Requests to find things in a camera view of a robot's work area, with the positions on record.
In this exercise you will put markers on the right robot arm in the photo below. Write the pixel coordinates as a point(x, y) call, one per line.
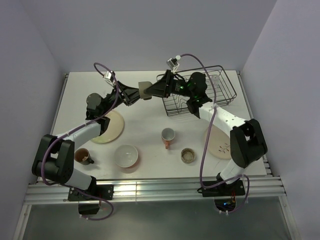
point(247, 142)

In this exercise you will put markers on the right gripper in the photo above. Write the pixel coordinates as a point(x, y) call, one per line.
point(160, 88)

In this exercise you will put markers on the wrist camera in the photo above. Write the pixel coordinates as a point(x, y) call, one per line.
point(173, 63)
point(109, 78)

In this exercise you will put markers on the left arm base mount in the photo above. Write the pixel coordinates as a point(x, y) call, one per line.
point(89, 202)

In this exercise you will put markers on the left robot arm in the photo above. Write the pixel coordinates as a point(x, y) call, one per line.
point(54, 159)

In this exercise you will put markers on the white bowl orange outside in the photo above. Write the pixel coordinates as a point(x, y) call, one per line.
point(125, 156)

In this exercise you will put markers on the grey-green ceramic cup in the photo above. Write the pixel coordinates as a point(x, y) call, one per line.
point(142, 87)

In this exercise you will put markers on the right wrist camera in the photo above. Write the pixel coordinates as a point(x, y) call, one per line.
point(173, 63)

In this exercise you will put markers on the black wire dish rack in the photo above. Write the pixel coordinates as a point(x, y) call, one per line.
point(223, 95)

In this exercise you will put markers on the orange mug white inside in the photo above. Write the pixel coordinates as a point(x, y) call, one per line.
point(167, 136)

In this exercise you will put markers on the pink and cream plate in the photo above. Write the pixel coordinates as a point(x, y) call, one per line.
point(219, 144)

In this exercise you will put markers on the aluminium frame rail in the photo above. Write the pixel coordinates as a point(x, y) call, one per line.
point(151, 190)

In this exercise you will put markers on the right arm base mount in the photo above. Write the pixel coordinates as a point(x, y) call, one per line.
point(228, 192)

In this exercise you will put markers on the small beige speckled cup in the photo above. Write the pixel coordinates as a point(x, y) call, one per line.
point(188, 155)

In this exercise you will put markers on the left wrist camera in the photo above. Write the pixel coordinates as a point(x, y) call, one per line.
point(109, 78)

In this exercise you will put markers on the green and cream plate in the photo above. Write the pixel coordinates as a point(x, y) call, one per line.
point(114, 130)

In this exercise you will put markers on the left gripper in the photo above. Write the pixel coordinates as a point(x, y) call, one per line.
point(131, 95)

